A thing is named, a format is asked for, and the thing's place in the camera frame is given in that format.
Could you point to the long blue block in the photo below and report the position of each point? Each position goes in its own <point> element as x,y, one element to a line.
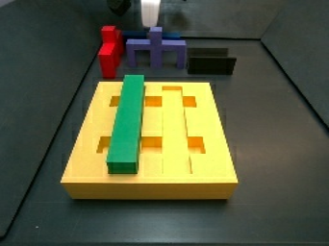
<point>143,35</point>

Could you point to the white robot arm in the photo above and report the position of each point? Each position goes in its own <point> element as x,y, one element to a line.
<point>149,12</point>

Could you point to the purple puzzle block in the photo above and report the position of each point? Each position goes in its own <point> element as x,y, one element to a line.
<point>156,46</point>

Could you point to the red puzzle block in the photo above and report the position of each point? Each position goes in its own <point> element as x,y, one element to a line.
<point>109,51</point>

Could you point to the long green block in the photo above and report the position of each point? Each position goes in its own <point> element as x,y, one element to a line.
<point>124,146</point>

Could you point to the yellow slotted board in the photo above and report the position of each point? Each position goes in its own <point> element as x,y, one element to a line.
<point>184,161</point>

